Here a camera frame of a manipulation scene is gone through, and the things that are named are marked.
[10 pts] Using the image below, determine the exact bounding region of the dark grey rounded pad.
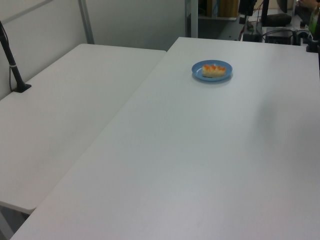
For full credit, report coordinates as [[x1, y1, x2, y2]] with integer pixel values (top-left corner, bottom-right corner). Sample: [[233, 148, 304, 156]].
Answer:
[[266, 13, 293, 26]]

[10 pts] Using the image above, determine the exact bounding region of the grey metal table leg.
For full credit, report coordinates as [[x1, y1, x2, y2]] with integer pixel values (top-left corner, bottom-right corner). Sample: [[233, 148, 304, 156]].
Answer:
[[186, 0, 199, 39]]

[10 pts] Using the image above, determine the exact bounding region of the wooden box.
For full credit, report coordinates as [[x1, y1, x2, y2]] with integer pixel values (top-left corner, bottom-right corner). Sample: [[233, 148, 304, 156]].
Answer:
[[206, 0, 239, 18]]

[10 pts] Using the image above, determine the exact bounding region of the black table clamp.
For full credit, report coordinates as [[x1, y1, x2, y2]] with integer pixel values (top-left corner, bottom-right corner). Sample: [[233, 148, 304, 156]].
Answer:
[[305, 36, 320, 53]]

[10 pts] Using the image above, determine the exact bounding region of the black electronics box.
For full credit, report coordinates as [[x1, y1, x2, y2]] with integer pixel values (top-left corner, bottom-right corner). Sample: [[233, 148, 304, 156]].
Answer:
[[264, 26, 294, 45]]

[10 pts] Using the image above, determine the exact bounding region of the bread loaf with orange topping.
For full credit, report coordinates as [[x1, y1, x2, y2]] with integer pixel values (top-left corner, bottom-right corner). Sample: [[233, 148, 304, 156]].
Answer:
[[201, 64, 227, 78]]

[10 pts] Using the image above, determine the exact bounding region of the black vertical monitor stand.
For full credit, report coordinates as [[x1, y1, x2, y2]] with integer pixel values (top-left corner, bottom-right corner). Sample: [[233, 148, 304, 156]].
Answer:
[[260, 0, 270, 27]]

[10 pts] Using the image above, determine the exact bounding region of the small black device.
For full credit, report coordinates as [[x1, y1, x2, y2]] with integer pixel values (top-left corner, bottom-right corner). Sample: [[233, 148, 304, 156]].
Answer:
[[242, 25, 263, 43]]

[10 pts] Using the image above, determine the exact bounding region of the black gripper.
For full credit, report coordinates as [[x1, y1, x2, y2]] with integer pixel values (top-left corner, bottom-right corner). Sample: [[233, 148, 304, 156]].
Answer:
[[238, 0, 258, 25]]

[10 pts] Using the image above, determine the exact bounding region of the blue round plate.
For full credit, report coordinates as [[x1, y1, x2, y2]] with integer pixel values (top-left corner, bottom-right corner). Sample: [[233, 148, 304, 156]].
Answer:
[[191, 59, 234, 83]]

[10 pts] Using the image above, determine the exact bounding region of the black camera stand pole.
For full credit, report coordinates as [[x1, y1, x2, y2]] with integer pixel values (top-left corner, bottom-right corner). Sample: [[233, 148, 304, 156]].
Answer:
[[0, 20, 32, 94]]

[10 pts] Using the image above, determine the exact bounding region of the thin black stand cable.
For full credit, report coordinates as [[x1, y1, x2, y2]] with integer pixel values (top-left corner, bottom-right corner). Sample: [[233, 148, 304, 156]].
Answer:
[[1, 24, 20, 92]]

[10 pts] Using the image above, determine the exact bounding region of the green bottle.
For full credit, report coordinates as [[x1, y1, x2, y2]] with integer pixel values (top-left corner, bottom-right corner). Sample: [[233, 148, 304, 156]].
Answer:
[[308, 6, 319, 39]]

